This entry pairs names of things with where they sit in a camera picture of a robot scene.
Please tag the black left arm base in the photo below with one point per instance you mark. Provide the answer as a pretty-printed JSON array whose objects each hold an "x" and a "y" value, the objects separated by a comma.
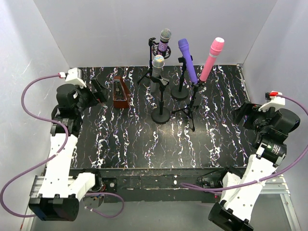
[{"x": 107, "y": 185}]

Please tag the silver microphone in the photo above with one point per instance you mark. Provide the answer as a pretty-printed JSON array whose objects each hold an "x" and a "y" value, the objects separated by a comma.
[{"x": 157, "y": 64}]

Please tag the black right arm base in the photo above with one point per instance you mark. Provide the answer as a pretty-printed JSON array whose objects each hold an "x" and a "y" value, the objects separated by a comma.
[{"x": 211, "y": 178}]

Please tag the tall black tripod stand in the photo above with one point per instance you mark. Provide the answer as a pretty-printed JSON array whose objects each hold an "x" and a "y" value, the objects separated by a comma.
[{"x": 152, "y": 46}]

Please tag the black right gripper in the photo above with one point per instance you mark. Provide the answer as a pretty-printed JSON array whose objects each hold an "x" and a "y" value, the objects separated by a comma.
[{"x": 250, "y": 115}]

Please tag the aluminium table rail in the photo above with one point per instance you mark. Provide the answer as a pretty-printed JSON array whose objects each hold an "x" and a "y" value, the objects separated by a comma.
[{"x": 132, "y": 182}]

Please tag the purple plastic microphone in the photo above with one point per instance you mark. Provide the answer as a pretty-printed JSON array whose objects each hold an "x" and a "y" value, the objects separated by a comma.
[{"x": 184, "y": 48}]

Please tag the black round-base stand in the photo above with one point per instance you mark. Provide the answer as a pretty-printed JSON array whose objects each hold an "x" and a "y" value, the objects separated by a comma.
[
  {"x": 161, "y": 114},
  {"x": 179, "y": 92}
]

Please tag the pink microphone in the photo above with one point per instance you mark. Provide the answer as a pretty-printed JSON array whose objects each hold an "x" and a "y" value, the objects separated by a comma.
[{"x": 215, "y": 49}]

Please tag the small black tripod stand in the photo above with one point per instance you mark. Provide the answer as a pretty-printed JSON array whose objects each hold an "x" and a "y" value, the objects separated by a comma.
[{"x": 190, "y": 107}]

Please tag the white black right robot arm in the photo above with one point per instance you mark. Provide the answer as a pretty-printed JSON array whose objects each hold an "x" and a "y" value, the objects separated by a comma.
[{"x": 272, "y": 124}]

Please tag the brown wooden metronome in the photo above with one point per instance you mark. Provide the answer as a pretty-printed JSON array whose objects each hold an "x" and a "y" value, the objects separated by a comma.
[{"x": 121, "y": 94}]

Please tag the purple glitter microphone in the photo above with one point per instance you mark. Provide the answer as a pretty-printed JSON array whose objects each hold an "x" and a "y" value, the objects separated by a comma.
[{"x": 163, "y": 48}]

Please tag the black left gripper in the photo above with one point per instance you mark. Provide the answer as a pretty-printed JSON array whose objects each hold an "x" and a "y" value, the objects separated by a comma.
[{"x": 91, "y": 94}]

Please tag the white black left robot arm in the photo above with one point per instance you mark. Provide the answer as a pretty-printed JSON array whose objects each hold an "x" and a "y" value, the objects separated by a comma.
[{"x": 57, "y": 199}]

